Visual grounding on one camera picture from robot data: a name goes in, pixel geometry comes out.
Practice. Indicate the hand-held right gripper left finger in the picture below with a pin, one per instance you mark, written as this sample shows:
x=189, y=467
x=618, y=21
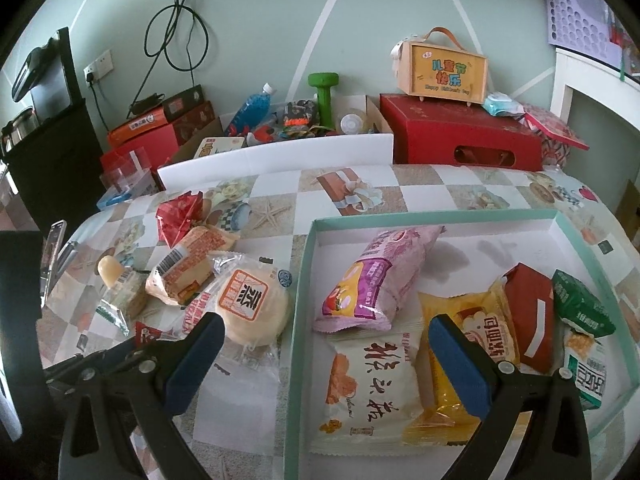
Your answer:
x=192, y=367

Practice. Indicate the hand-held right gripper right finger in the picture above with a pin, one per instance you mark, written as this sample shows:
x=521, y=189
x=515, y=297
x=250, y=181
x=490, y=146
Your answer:
x=457, y=370

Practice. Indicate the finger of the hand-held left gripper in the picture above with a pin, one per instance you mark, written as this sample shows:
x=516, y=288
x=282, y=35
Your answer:
x=80, y=360

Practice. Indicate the yellow bread packet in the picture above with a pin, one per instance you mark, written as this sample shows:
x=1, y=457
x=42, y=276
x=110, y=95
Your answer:
x=482, y=327

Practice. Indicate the dark red snack packet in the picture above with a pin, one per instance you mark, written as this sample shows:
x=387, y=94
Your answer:
x=525, y=310

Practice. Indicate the cream snack packet orange flower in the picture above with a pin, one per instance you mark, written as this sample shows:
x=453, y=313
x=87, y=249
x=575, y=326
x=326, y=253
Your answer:
x=370, y=400

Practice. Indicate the pink snack packet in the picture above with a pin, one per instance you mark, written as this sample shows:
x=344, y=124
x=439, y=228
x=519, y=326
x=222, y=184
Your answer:
x=380, y=275

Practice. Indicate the white and green snack packet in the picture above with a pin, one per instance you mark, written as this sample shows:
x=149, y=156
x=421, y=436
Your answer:
x=587, y=365

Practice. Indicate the teal rimmed white tray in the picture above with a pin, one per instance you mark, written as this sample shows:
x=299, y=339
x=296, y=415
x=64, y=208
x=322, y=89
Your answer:
x=500, y=240

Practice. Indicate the small red candy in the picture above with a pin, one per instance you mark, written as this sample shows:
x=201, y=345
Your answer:
x=147, y=332

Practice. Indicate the clear biscuit packet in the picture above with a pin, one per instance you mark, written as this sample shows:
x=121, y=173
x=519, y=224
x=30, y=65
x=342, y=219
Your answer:
x=131, y=292

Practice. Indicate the round white cake packet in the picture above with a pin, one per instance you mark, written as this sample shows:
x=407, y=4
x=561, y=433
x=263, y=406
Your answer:
x=250, y=295

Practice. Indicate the pale yellow jelly cup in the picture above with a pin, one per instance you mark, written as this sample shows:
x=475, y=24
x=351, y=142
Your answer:
x=110, y=270

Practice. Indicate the orange label bread packet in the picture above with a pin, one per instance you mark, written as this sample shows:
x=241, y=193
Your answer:
x=192, y=262

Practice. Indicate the blue plastic tray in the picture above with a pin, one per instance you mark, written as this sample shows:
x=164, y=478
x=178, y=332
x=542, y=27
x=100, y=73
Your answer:
x=111, y=201

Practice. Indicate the black cabinet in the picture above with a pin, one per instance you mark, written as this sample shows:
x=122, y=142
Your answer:
x=50, y=170

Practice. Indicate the shiny red snack packet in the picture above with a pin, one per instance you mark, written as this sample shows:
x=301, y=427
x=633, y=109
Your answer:
x=177, y=215

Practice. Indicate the clear plastic box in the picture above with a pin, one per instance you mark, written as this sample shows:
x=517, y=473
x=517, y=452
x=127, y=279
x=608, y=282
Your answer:
x=127, y=175

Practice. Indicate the steel pot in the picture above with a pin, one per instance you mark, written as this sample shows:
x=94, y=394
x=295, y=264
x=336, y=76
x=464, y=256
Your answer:
x=22, y=125

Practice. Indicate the checkered tablecloth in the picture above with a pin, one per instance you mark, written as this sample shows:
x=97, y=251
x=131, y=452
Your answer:
x=425, y=185

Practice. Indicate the plain red box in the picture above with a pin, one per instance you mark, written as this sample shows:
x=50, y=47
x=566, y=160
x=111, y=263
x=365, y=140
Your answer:
x=150, y=152

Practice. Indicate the orange box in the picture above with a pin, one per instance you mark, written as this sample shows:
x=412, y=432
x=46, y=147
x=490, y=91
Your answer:
x=140, y=124

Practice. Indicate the small white green box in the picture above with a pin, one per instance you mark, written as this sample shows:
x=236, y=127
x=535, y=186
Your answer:
x=217, y=146

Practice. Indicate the white board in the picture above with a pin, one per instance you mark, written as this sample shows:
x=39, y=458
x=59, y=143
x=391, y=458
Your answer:
x=275, y=160

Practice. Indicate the black appliance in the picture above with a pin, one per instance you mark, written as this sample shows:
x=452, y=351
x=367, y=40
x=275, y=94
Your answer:
x=50, y=85

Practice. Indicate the red gift box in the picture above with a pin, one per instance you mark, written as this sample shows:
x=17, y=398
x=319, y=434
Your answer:
x=450, y=130

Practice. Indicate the black power adapter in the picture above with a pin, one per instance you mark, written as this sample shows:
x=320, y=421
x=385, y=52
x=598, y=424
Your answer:
x=150, y=101

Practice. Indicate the dark brown box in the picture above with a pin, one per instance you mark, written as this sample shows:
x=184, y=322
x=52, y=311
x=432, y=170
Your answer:
x=192, y=112

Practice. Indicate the red patterned box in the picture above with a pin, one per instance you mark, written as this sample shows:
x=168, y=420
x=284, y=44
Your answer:
x=555, y=127

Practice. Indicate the blue plastic bottle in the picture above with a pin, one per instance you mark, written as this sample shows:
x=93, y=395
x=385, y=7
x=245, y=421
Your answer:
x=250, y=107

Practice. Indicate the open cardboard box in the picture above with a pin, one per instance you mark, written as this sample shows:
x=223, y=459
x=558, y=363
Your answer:
x=376, y=115

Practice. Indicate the white round lid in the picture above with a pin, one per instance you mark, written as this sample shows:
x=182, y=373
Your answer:
x=352, y=123

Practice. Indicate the blue face masks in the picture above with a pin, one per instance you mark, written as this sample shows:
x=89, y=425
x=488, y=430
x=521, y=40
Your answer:
x=502, y=102

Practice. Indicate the green dumbbell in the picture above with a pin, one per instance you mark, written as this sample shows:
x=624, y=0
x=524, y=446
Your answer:
x=324, y=97

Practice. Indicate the white shelf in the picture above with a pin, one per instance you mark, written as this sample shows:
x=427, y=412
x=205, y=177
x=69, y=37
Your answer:
x=562, y=80

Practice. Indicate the purple perforated board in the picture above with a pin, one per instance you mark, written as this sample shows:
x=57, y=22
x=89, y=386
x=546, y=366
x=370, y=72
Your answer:
x=575, y=10

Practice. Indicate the white wall socket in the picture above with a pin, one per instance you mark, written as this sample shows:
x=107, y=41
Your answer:
x=100, y=66

